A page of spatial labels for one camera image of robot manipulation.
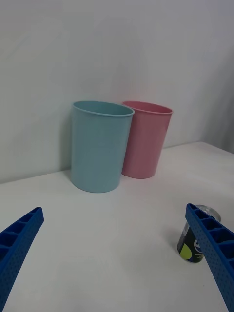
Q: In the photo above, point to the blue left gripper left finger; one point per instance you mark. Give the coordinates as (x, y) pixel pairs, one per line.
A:
(17, 243)

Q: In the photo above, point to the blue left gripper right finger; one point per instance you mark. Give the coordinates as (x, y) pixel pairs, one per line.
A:
(214, 251)

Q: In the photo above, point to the black drink can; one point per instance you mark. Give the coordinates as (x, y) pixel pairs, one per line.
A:
(187, 251)

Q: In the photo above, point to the pale blue plastic bin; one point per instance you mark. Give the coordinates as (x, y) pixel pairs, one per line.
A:
(97, 151)

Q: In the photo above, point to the pink plastic bin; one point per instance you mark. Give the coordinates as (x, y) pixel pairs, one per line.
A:
(148, 146)

